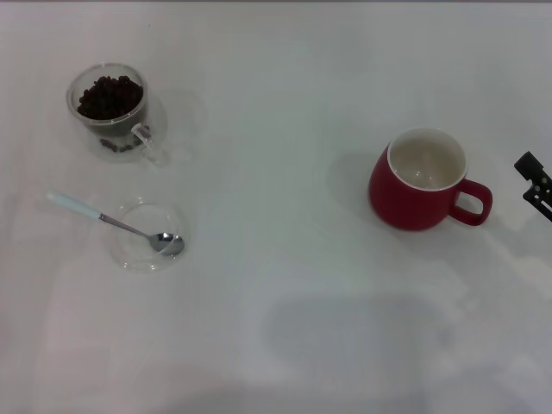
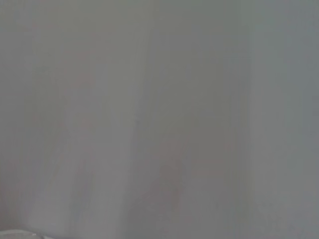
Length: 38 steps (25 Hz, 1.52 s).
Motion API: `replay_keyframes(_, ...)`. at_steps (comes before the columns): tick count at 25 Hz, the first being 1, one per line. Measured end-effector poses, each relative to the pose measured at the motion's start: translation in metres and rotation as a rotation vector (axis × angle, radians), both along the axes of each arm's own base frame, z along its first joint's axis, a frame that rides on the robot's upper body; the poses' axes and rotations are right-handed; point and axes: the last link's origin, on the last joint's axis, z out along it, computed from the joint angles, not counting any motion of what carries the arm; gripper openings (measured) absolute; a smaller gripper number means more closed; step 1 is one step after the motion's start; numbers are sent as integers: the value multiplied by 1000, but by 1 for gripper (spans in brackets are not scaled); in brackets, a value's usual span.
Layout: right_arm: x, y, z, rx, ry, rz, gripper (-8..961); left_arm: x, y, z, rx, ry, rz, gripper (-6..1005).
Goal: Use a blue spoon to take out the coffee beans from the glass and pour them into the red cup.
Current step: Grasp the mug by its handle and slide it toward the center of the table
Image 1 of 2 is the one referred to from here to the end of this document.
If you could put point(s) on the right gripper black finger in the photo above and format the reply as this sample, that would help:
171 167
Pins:
537 190

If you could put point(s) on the red ceramic mug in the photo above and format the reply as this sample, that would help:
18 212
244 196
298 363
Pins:
405 202

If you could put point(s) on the double-wall glass cup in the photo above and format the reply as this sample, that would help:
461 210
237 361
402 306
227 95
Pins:
142 137

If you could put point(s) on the coffee bean pile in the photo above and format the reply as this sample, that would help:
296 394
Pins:
110 98

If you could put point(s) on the clear glass saucer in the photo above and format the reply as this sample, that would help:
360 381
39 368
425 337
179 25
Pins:
136 259

